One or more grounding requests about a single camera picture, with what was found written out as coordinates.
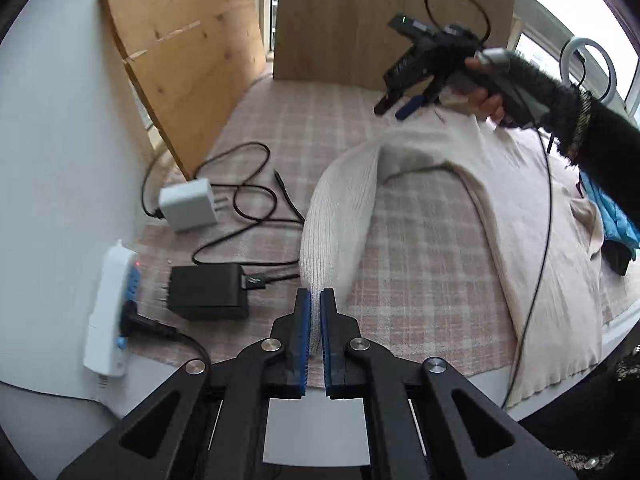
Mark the person's dark sequined clothing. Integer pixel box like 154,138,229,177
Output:
519,344,640,480

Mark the blue cloth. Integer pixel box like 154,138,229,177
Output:
579,172,640,252

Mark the pink plaid blanket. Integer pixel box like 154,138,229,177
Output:
134,77,640,380

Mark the black adapter cable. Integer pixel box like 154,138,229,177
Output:
192,169,307,292

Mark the white power strip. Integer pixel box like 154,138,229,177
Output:
82,240,142,379

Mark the person's right forearm black sleeve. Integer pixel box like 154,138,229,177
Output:
502,51,640,221

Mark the black power adapter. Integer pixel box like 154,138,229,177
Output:
160,263,267,321

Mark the white charger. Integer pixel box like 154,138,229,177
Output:
158,178,232,233

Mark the black charger cable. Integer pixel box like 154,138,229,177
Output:
141,142,307,225

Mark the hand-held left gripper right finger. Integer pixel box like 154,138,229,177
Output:
320,287,578,480

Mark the large wooden board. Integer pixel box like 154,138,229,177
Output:
272,0,517,95

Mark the window frame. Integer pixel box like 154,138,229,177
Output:
480,0,640,126

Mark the person's right hand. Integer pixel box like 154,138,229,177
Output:
451,56,507,124

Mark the cream knit sweater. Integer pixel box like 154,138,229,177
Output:
299,109,609,409

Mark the wooden board with tape strips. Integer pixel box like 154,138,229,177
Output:
99,0,268,182

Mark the white ring light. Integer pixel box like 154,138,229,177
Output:
558,36,619,107

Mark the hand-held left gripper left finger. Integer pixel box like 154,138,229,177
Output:
57,287,313,480

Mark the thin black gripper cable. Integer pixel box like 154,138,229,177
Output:
423,0,557,409

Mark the black plug with cable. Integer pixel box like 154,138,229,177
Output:
119,304,212,362

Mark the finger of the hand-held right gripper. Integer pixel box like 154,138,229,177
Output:
374,91,417,115
394,94,427,121

